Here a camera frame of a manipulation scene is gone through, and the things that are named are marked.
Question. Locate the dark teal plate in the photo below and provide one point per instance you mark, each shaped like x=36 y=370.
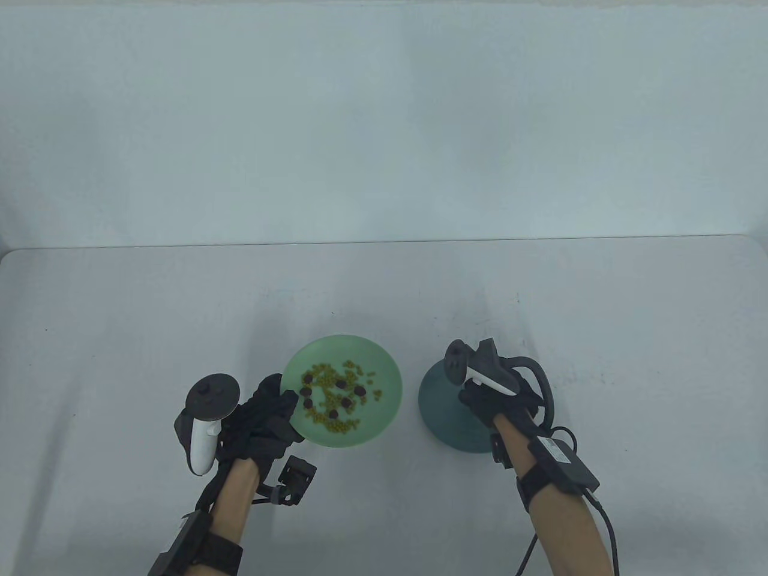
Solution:
x=441 y=414

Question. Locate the person's left forearm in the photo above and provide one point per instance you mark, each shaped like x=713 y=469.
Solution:
x=234 y=498

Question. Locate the person's right hand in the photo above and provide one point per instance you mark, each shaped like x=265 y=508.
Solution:
x=516 y=405

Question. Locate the person's left hand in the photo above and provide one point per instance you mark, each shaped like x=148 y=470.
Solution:
x=258 y=426

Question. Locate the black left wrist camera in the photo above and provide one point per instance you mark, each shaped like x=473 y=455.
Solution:
x=297 y=474

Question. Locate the black left forearm sensor box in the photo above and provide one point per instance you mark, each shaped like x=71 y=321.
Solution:
x=180 y=543

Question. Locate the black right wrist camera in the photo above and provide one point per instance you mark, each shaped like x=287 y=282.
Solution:
x=501 y=450

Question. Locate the white left hand controller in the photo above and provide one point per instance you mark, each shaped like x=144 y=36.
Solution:
x=203 y=444

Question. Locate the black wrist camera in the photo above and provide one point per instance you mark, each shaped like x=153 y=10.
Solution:
x=501 y=450
x=297 y=474

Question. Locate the light green plate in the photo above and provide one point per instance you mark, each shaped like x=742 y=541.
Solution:
x=384 y=372

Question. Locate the black right forearm sensor box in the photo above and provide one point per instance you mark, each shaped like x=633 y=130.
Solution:
x=567 y=459

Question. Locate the person's right forearm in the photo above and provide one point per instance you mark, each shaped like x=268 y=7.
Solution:
x=564 y=534

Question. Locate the pile of green beans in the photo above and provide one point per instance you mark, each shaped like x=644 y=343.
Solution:
x=327 y=375

